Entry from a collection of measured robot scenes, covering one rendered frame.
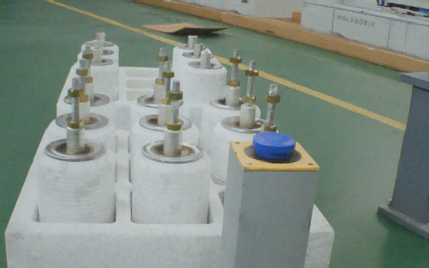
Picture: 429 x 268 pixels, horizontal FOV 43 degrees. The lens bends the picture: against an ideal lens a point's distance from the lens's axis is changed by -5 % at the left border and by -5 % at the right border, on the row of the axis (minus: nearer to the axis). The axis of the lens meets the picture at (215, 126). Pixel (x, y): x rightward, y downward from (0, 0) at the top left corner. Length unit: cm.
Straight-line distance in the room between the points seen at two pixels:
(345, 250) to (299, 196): 54
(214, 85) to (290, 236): 72
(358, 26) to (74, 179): 279
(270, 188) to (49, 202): 29
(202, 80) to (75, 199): 60
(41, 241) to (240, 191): 26
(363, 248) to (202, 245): 47
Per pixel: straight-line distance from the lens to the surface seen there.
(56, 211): 68
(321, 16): 354
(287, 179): 50
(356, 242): 108
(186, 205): 67
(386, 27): 317
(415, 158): 114
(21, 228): 67
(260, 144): 51
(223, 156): 80
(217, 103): 92
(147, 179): 67
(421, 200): 115
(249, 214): 51
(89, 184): 66
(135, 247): 66
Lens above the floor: 49
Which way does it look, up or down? 17 degrees down
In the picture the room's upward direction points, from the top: 4 degrees clockwise
